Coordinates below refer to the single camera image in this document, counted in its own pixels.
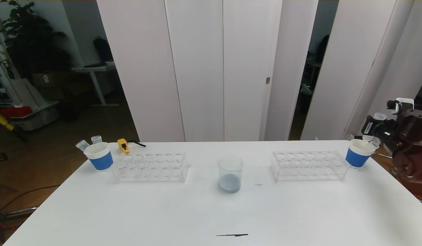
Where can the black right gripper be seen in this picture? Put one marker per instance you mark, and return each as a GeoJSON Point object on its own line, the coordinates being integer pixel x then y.
{"type": "Point", "coordinates": [367, 126]}

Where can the clear plastic test tube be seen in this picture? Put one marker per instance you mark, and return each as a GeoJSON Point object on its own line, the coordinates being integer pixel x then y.
{"type": "Point", "coordinates": [369, 145]}

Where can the test tube with blue liquid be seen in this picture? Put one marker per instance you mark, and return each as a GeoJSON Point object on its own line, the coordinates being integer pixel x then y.
{"type": "Point", "coordinates": [96, 139]}

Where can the test tube with red liquid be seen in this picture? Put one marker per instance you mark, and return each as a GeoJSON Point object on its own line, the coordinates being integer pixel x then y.
{"type": "Point", "coordinates": [82, 145]}

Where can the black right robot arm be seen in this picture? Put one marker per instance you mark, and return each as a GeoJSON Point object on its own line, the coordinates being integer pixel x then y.
{"type": "Point", "coordinates": [412, 143]}

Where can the clear plastic test tube rack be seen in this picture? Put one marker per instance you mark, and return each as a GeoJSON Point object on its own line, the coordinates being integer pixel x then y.
{"type": "Point", "coordinates": [306, 166]}
{"type": "Point", "coordinates": [151, 169]}

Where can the clear beaker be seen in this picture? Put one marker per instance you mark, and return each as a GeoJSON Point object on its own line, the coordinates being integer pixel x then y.
{"type": "Point", "coordinates": [230, 177]}

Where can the blue and white paper cup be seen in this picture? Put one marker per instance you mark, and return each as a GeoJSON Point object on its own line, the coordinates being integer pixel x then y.
{"type": "Point", "coordinates": [101, 160]}
{"type": "Point", "coordinates": [356, 158]}

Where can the white folding partition screen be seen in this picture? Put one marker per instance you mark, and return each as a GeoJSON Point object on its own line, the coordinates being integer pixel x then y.
{"type": "Point", "coordinates": [351, 68]}
{"type": "Point", "coordinates": [197, 68]}

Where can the thin black stick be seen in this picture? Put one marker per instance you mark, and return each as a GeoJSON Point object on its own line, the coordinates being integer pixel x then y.
{"type": "Point", "coordinates": [231, 235]}

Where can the yellow tape measure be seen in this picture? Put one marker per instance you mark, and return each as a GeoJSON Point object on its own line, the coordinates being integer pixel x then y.
{"type": "Point", "coordinates": [123, 146]}

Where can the black backpack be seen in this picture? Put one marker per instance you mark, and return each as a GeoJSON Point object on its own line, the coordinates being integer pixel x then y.
{"type": "Point", "coordinates": [103, 51]}

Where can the white desk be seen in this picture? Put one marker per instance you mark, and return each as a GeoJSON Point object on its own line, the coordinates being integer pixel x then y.
{"type": "Point", "coordinates": [94, 68]}

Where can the cardboard box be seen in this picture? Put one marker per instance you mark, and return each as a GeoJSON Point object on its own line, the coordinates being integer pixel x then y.
{"type": "Point", "coordinates": [46, 80]}

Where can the white floor machine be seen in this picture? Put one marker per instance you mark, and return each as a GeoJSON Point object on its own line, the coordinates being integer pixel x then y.
{"type": "Point", "coordinates": [26, 95]}

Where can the potted green plant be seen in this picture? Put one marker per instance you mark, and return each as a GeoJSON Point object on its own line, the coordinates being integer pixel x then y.
{"type": "Point", "coordinates": [33, 44]}

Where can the red flat object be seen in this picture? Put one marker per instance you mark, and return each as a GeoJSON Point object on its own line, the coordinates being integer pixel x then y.
{"type": "Point", "coordinates": [16, 112]}

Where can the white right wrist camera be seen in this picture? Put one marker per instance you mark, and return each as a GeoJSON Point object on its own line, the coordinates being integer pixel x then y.
{"type": "Point", "coordinates": [400, 104]}

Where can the metal chair frame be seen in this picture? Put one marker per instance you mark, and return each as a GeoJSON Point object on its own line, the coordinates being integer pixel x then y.
{"type": "Point", "coordinates": [16, 212]}

